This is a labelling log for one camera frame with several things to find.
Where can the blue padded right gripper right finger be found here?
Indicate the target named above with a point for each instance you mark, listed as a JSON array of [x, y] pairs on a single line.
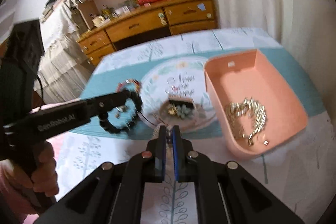
[[178, 154]]

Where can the wooden desk with drawers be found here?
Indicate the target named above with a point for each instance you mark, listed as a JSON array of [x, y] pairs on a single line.
[[146, 23]]

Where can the gold chain jewelry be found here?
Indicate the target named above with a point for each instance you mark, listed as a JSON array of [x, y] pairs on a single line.
[[248, 108]]

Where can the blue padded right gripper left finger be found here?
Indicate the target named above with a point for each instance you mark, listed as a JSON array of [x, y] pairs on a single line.
[[160, 152]]

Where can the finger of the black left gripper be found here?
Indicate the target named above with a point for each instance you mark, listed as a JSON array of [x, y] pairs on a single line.
[[101, 105]]

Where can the pink plastic tray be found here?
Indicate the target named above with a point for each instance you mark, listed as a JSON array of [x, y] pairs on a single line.
[[235, 76]]

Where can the white lace covered furniture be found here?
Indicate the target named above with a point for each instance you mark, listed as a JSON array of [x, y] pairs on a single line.
[[64, 69]]

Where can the person's left hand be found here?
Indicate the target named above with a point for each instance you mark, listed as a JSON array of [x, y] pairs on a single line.
[[44, 180]]

